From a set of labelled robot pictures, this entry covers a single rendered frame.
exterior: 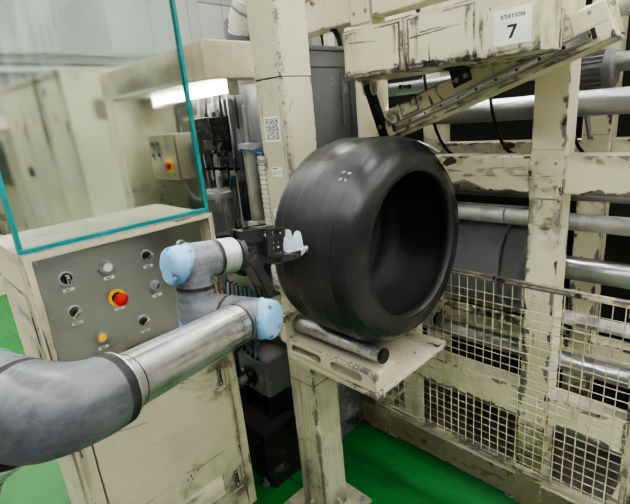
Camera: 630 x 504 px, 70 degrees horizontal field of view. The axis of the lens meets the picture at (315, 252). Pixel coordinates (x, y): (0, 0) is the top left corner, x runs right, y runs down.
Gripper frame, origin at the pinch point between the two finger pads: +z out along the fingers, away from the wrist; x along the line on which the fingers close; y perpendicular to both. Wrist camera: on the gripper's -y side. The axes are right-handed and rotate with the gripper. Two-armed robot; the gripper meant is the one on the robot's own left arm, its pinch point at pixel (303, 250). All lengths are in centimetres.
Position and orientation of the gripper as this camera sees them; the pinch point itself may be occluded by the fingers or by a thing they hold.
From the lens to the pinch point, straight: 109.7
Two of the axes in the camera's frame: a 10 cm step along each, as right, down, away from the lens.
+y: 0.0, -9.8, -2.1
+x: -7.0, -1.5, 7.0
